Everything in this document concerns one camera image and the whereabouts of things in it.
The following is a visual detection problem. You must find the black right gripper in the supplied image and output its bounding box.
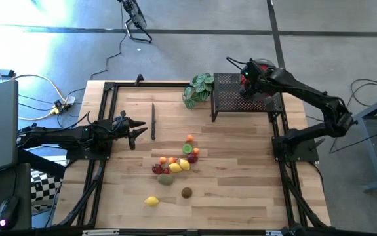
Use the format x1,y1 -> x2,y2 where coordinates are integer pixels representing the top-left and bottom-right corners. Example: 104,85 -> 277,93
240,58 -> 274,99

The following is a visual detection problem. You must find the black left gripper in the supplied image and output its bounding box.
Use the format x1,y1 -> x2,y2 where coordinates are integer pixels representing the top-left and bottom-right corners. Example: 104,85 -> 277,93
108,117 -> 149,151

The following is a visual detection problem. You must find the black knife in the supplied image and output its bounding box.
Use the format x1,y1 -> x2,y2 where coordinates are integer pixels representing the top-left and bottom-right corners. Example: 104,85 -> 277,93
151,102 -> 157,141

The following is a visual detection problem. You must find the black perforated metal stand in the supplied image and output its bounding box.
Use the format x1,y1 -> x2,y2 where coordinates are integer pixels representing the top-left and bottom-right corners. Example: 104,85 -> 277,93
210,72 -> 284,123

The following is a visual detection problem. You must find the striped-leaf plant in white pot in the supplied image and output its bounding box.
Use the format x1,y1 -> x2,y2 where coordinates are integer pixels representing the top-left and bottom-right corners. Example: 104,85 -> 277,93
182,72 -> 216,110

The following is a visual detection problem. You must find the olive green whole kiwi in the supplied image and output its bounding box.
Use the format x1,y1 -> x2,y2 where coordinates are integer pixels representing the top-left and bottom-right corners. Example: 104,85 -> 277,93
157,173 -> 175,186

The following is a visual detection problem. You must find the black white checkerboard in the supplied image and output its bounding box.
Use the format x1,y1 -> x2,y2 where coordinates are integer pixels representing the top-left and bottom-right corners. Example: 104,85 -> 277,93
30,168 -> 65,210

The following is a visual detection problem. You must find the black floor fan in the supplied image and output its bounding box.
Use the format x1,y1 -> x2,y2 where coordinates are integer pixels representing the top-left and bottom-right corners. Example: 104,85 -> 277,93
117,0 -> 153,44

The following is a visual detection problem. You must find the dark desk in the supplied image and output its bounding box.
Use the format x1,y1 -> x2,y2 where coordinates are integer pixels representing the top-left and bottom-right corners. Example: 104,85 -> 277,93
0,162 -> 33,234

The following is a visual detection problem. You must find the black computer mouse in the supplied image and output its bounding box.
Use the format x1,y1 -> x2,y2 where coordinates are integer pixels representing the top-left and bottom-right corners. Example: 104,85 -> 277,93
0,195 -> 20,231

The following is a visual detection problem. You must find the white bracket plate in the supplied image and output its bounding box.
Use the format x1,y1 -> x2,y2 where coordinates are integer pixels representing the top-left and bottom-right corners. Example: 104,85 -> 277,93
82,229 -> 120,236
266,230 -> 304,236

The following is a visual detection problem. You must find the beige floor cable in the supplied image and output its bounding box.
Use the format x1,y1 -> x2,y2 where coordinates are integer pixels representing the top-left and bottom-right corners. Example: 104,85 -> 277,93
0,54 -> 68,121

